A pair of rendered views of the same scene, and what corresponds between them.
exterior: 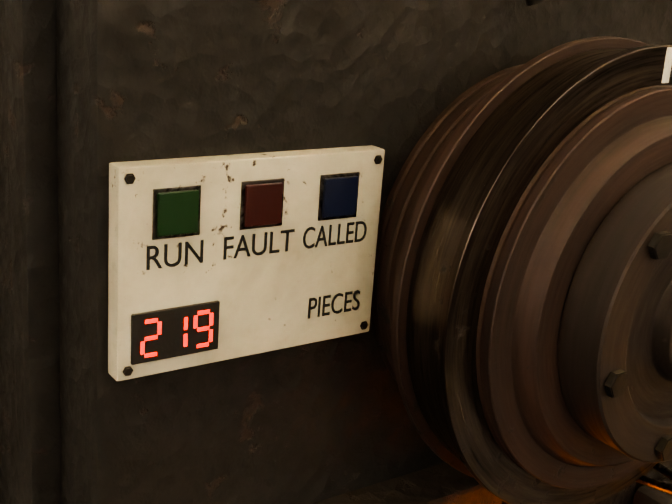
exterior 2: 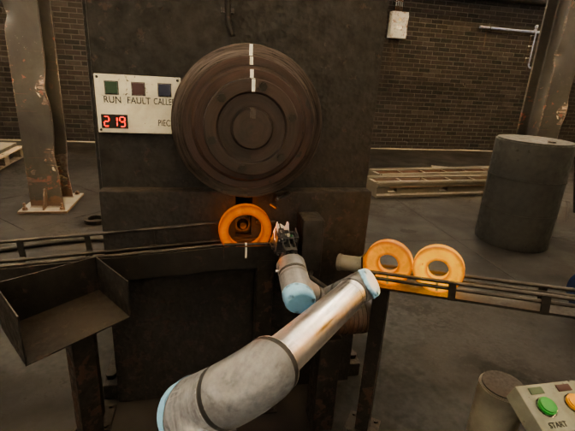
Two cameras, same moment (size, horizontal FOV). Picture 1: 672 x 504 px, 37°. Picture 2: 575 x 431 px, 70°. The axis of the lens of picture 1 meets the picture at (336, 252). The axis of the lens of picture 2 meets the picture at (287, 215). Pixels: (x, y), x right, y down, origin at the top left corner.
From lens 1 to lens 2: 0.98 m
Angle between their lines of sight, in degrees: 23
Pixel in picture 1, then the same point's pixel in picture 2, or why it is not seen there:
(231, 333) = (133, 125)
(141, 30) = (100, 38)
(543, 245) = (197, 99)
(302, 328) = (157, 128)
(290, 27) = (147, 40)
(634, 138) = (229, 69)
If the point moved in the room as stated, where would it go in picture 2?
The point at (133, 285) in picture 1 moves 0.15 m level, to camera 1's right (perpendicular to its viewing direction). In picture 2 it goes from (100, 106) to (137, 109)
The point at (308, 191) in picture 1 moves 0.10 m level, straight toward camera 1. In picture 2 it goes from (153, 87) to (131, 87)
